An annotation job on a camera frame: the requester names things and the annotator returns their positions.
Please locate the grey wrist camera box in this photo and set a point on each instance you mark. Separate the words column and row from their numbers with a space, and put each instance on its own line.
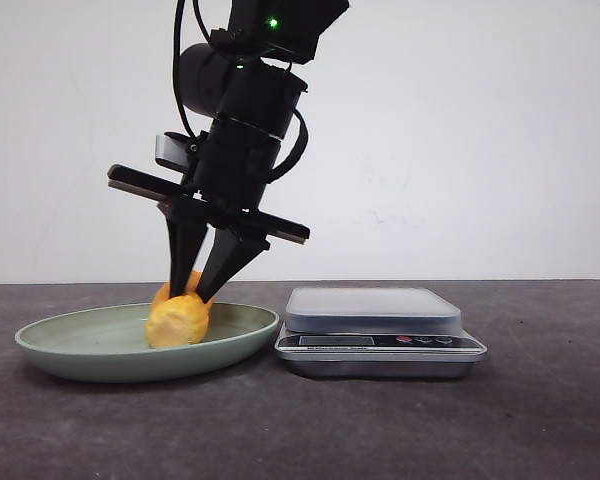
column 176, row 151

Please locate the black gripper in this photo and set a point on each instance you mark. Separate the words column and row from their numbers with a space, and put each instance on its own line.
column 235, row 164

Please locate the yellow corn cob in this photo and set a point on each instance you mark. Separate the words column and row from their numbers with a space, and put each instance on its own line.
column 180, row 320

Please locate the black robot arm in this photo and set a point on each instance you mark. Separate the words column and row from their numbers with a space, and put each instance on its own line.
column 240, row 77

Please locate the silver digital kitchen scale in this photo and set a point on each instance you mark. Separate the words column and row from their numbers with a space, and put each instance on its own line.
column 375, row 332

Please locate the green oval plate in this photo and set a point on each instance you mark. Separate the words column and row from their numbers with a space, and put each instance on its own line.
column 107, row 345

